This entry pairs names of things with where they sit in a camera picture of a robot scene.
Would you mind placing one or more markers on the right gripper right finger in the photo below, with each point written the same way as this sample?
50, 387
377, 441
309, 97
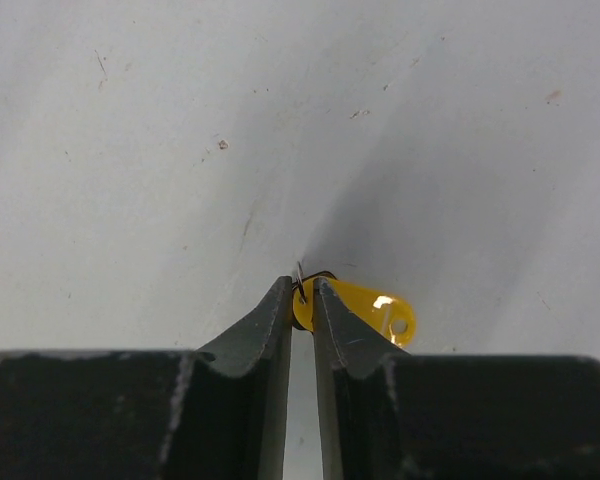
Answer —
388, 414

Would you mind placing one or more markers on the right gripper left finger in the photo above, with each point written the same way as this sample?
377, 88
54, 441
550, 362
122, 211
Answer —
215, 412

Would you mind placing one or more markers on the yellow tag key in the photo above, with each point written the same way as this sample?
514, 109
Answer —
389, 315

